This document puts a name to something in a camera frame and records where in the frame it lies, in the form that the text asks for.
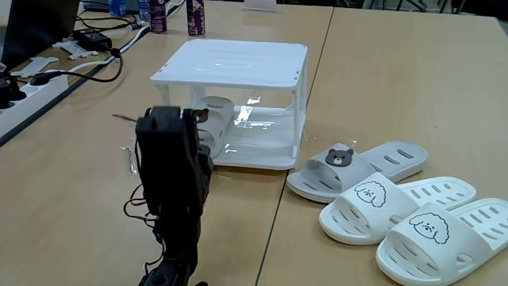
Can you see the black power adapter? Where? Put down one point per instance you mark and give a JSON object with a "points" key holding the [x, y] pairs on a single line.
{"points": [[92, 39]]}

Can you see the purple drink can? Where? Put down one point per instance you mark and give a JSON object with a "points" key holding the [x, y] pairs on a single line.
{"points": [[158, 18], [195, 18]]}

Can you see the black laptop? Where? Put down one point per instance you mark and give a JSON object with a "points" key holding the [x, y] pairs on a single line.
{"points": [[39, 28]]}

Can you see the black plug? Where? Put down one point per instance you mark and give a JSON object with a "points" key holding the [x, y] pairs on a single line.
{"points": [[8, 93]]}

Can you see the white flat plastic part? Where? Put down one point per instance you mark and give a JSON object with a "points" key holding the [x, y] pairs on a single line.
{"points": [[73, 48], [33, 65]]}

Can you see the metal chair base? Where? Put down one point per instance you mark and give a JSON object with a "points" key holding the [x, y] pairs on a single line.
{"points": [[418, 5]]}

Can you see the white two-tier shoe rack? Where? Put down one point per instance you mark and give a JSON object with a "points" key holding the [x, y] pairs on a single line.
{"points": [[238, 63]]}

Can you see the grey bear slipper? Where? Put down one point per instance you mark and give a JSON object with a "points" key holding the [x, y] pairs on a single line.
{"points": [[220, 119], [317, 167]]}

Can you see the white puppy slipper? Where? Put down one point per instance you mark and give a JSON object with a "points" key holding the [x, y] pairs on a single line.
{"points": [[468, 250], [401, 202]]}

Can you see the blue drink can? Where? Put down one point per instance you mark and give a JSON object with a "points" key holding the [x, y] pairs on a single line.
{"points": [[117, 7], [143, 10]]}

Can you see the white power strip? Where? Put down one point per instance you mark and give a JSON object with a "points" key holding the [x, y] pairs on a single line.
{"points": [[31, 103]]}

